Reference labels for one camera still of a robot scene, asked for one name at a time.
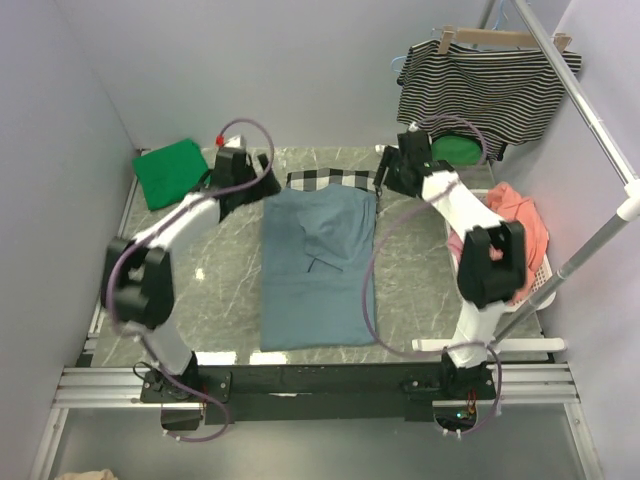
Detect blue t shirt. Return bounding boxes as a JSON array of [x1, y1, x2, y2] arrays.
[[260, 184, 377, 352]]

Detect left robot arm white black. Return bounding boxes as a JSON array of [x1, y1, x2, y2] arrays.
[[101, 144, 280, 390]]

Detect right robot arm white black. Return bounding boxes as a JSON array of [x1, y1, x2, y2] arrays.
[[374, 130, 527, 395]]

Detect folded black white checkered shirt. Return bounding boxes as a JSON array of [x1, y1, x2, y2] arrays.
[[279, 167, 381, 208]]

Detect green garment under striped shirt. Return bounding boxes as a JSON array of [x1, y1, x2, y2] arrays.
[[431, 135, 483, 166]]

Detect folded green t shirt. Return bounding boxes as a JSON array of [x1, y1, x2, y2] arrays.
[[133, 139, 208, 211]]

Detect coral pink shirt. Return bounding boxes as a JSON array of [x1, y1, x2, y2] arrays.
[[486, 182, 549, 305]]

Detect black white striped shirt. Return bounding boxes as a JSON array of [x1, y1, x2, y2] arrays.
[[397, 40, 565, 161]]

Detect wooden clip hanger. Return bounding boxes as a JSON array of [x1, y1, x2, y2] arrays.
[[432, 24, 574, 55]]

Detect white laundry basket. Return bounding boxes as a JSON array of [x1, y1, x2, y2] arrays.
[[444, 189, 556, 313]]

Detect silver clothes rack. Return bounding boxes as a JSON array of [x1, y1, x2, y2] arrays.
[[389, 1, 639, 358]]

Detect beige cloth at bottom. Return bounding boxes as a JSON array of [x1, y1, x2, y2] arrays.
[[55, 469, 118, 480]]

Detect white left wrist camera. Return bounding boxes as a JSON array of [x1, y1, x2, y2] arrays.
[[215, 135, 247, 150]]

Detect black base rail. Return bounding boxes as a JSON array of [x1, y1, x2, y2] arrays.
[[140, 360, 497, 432]]

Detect aluminium frame rail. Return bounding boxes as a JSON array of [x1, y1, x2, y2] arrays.
[[27, 149, 601, 480]]

